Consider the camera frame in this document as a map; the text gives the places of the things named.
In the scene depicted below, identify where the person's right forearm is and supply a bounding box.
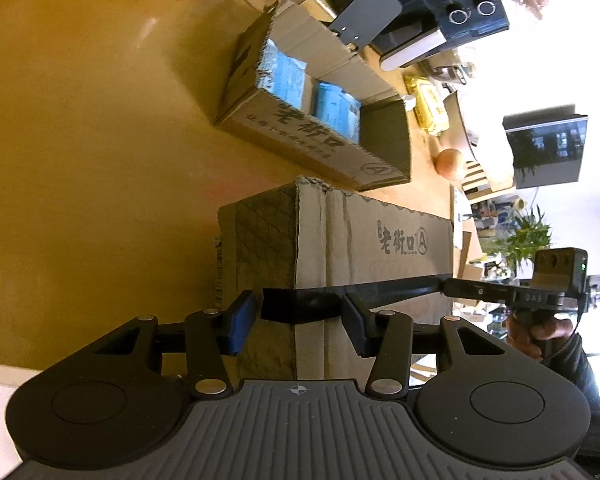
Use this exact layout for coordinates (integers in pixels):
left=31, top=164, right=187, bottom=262
left=542, top=332, right=600, bottom=466

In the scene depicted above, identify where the blue snack packet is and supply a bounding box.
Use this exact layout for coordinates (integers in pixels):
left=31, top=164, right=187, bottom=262
left=312, top=81, right=362, bottom=143
left=254, top=47, right=308, bottom=103

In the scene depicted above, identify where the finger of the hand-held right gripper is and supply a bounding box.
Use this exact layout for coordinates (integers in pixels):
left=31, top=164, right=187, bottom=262
left=442, top=277, right=523, bottom=307

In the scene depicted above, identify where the apple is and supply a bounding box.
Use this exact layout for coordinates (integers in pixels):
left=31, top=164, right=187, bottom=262
left=434, top=148, right=467, bottom=182

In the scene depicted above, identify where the wooden desktop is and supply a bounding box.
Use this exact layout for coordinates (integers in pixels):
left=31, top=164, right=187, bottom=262
left=0, top=0, right=486, bottom=376

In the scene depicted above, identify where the cardboard box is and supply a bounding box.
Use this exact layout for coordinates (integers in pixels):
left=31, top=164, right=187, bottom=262
left=212, top=175, right=456, bottom=381
left=214, top=0, right=413, bottom=192

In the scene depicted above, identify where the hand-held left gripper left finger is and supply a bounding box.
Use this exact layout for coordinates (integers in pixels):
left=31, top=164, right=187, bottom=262
left=95, top=289, right=258, bottom=401

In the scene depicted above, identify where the green potted plant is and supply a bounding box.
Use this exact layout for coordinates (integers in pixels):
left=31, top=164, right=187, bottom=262
left=485, top=205, right=553, bottom=281

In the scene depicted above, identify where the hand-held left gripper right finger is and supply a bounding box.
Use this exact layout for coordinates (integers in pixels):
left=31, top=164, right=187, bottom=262
left=341, top=292, right=511, bottom=401

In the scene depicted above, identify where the person's right hand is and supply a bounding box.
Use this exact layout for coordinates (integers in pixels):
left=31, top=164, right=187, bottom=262
left=505, top=307, right=576, bottom=361

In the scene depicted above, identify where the black television screen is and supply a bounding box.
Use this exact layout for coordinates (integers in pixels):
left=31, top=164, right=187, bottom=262
left=502, top=105, right=590, bottom=190

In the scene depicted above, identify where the wooden chair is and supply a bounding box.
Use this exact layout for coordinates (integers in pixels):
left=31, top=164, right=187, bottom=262
left=460, top=157, right=516, bottom=206

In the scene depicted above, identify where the yellow wet wipes pack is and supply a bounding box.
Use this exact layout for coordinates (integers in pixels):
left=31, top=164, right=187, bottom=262
left=404, top=76, right=451, bottom=135

